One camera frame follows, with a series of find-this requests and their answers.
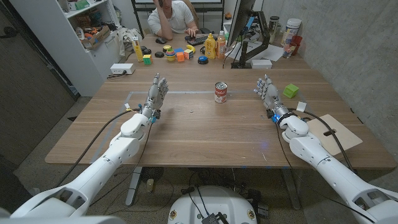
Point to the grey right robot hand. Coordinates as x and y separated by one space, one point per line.
271 95

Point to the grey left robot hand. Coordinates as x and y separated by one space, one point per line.
155 95

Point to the light wooden drawer box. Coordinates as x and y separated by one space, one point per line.
342 133

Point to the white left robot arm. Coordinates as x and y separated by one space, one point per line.
102 165

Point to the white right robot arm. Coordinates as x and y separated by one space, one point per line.
329 168

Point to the green block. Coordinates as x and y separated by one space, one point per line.
290 91

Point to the blue block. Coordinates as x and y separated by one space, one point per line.
178 50

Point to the red and white soup can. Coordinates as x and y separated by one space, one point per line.
220 92

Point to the small white box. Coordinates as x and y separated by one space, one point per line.
261 63

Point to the green and yellow puzzle cube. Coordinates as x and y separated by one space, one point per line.
147 59

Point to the colourful stacking rings toy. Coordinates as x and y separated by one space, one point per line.
170 55

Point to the white paper sheets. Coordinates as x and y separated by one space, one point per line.
270 52

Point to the white power strip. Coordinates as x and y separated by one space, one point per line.
122 68

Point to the orange cube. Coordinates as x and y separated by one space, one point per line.
180 57

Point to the yellow and black tape roll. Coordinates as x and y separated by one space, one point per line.
167 48

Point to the tall yellow carton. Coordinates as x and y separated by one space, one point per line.
137 49

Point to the multicolour puzzle cube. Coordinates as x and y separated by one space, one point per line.
188 54

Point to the black computer mouse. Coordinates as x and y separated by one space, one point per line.
160 40

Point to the red cup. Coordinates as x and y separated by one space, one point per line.
296 44

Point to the yellow banana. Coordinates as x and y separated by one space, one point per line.
191 48

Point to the blue buzzer button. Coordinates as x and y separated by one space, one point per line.
203 60

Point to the white cloth bag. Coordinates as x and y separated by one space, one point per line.
127 37

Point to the white labelled canister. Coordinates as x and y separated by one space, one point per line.
291 31

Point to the dark glass jar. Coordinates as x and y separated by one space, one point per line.
273 26

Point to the black keyboard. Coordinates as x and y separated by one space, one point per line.
197 40

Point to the orange sauce bottle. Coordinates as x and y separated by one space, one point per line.
221 46

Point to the yellow mustard bottle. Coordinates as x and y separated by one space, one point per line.
210 46

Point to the person in white shirt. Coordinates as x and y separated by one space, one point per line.
174 18

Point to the black computer monitor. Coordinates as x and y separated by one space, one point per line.
241 20

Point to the cardboard box with items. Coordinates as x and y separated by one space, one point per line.
96 37

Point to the white shelf cabinet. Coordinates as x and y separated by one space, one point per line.
62 40

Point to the white robot torso base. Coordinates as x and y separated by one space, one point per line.
213 207

